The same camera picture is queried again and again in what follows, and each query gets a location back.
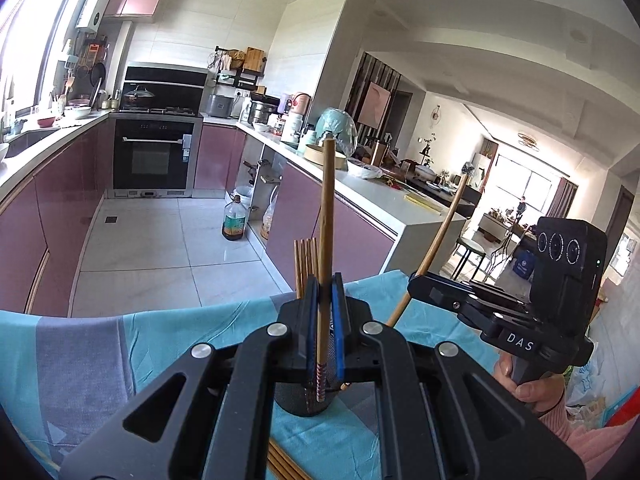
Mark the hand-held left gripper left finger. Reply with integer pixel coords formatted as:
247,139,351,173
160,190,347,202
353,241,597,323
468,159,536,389
60,276,321,480

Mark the grey rice cooker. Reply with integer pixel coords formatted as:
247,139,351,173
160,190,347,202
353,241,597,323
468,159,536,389
206,92,235,118

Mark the black lidded wok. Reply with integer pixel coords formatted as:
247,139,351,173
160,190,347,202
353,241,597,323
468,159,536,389
122,85,157,108

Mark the white water heater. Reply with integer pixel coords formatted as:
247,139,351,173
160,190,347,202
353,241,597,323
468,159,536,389
75,0,117,30

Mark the pink wall picture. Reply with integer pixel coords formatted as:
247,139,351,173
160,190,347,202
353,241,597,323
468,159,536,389
361,81,392,128

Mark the black range hood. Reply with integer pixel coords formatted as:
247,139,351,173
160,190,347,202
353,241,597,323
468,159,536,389
124,62,211,111

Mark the dark dining table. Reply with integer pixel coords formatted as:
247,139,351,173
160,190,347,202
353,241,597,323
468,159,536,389
400,170,483,217

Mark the blue grey patterned tablecloth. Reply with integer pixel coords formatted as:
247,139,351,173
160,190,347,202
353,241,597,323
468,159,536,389
0,270,506,480

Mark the green stool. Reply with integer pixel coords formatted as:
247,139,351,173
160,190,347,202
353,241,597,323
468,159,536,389
455,237,488,281

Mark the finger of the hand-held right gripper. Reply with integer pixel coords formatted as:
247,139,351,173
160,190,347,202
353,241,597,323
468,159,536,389
407,280,506,331
417,272,533,306

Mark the cooking oil bottle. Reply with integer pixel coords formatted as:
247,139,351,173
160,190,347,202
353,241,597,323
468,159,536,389
221,195,247,242

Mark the person's right forearm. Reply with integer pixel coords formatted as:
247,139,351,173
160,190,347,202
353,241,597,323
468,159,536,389
542,390,640,480

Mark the stainless steel pot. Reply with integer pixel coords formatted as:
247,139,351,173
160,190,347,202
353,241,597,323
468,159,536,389
248,92,278,123

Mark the black wall rack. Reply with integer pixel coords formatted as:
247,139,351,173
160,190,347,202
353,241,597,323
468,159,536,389
215,46,266,90

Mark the white plastic bag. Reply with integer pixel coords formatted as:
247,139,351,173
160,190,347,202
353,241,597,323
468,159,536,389
346,160,383,180

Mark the round beige steamer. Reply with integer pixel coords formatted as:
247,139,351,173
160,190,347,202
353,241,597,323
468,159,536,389
305,144,347,170

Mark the black built-in oven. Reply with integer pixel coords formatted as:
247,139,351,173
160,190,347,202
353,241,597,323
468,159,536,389
111,117,197,192

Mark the blue bag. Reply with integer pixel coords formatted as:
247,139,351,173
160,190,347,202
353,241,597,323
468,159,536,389
512,252,536,281

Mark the pink base cabinet run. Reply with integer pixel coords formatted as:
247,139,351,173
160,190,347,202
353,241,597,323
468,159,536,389
0,115,117,318
194,125,468,291

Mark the bunch of wooden chopsticks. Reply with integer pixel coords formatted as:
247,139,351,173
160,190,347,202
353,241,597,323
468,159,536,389
294,237,321,301

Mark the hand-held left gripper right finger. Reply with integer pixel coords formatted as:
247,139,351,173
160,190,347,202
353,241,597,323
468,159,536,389
330,274,586,480

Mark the green plastic covered appliance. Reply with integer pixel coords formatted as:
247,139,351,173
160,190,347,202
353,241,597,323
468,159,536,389
316,107,358,156

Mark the person's right hand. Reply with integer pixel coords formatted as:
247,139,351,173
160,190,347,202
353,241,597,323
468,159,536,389
494,352,567,415

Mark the black mesh cylinder holder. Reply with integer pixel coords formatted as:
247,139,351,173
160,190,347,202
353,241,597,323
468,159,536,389
272,379,346,418

